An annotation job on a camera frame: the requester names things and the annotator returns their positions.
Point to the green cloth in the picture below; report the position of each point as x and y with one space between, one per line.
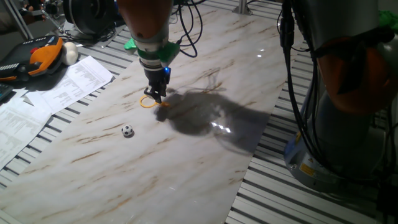
388 20

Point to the grey diagonal metal strut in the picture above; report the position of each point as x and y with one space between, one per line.
19 19

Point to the white rounded plastic object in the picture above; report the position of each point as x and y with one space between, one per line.
70 53

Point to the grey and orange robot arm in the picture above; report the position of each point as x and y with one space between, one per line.
146 18

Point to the aluminium post beside spool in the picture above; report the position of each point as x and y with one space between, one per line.
242 9

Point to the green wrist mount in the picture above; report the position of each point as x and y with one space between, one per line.
168 53

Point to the small black white soccer ball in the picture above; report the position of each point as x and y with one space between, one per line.
127 130

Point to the marble pattern board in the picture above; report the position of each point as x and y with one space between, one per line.
155 174

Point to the orange black teach pendant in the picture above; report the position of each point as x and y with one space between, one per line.
34 59

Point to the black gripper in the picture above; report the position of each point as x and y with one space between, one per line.
158 77

